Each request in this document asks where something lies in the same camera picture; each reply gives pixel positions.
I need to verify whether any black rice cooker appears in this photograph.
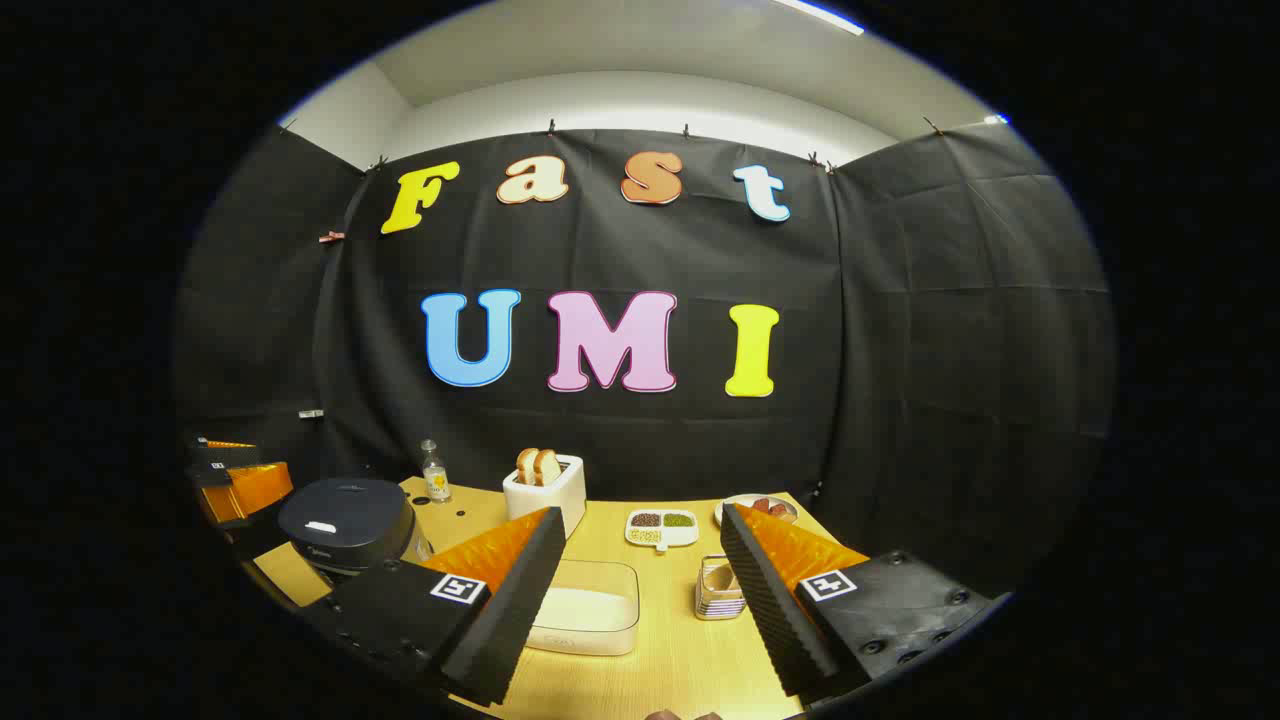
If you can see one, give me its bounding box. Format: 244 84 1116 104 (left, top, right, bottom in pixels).
278 477 433 581

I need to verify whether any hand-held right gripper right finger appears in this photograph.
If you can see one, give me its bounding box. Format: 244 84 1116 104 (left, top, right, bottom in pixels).
720 503 1001 701

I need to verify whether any metal wire chopstick holder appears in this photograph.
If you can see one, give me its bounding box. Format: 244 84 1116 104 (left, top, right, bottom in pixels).
695 555 749 621

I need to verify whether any white divided grain dish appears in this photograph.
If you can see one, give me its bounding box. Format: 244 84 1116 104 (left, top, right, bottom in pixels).
625 508 700 553

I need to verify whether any small glass bottle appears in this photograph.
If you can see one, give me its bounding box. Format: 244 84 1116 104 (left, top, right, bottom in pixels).
420 438 452 504

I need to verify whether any black backdrop cloth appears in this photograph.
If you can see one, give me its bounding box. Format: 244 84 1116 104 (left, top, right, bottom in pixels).
175 125 1116 601

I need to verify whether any clear container of rice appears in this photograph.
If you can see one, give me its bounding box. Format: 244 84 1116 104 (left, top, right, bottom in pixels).
525 558 641 657

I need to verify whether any white toaster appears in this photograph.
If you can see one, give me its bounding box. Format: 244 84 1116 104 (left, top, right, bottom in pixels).
502 453 588 541

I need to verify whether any white round plate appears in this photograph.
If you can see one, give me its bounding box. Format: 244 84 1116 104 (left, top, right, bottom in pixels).
714 493 799 529

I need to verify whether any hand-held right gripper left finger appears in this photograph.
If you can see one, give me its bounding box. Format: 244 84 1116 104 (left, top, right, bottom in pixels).
310 506 568 707

